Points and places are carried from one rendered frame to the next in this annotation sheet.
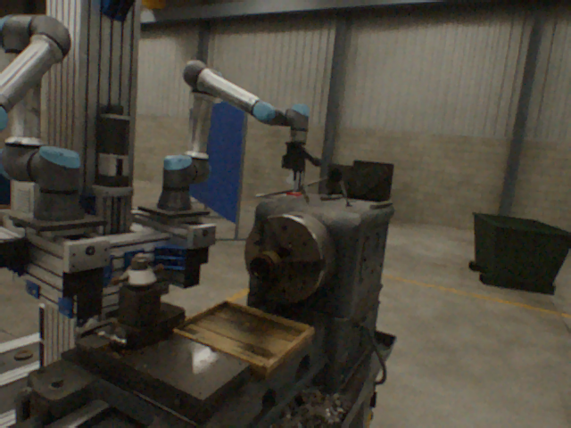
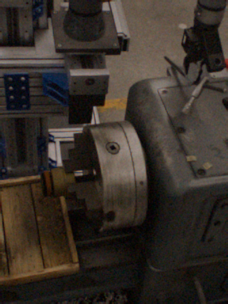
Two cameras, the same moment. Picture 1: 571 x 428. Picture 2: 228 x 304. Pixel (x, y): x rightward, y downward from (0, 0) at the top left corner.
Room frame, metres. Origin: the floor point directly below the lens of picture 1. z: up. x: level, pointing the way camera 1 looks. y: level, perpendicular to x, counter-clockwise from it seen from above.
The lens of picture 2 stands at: (0.64, -0.71, 2.29)
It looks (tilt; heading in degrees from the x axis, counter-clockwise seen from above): 47 degrees down; 43
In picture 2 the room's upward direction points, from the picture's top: 8 degrees clockwise
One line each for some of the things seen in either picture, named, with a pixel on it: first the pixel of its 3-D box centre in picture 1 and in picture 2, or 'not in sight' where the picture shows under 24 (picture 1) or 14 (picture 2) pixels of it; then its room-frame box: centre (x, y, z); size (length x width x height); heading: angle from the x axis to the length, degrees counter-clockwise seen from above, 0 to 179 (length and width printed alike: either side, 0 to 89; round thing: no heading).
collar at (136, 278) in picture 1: (139, 274); not in sight; (0.87, 0.33, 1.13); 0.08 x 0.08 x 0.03
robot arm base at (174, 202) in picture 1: (175, 197); (85, 15); (1.70, 0.50, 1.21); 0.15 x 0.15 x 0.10
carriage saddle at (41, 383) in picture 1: (141, 390); not in sight; (0.79, 0.28, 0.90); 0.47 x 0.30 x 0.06; 63
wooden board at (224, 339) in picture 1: (242, 333); (20, 226); (1.13, 0.10, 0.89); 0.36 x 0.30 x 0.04; 63
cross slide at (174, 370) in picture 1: (153, 358); not in sight; (0.84, 0.27, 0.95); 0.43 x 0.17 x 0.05; 63
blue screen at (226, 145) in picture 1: (209, 160); not in sight; (7.99, 1.69, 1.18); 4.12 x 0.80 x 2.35; 27
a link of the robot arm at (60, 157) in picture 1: (58, 168); not in sight; (1.28, 0.77, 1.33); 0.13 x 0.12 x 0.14; 78
